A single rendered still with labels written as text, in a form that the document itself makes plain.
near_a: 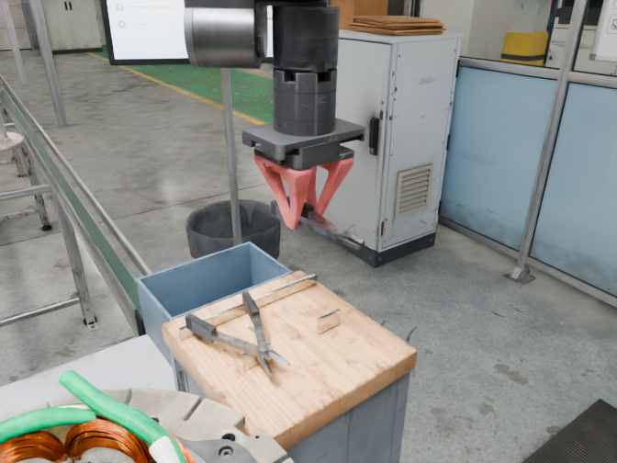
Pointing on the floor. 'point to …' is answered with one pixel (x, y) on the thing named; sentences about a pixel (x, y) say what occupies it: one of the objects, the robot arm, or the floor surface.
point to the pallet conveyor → (66, 212)
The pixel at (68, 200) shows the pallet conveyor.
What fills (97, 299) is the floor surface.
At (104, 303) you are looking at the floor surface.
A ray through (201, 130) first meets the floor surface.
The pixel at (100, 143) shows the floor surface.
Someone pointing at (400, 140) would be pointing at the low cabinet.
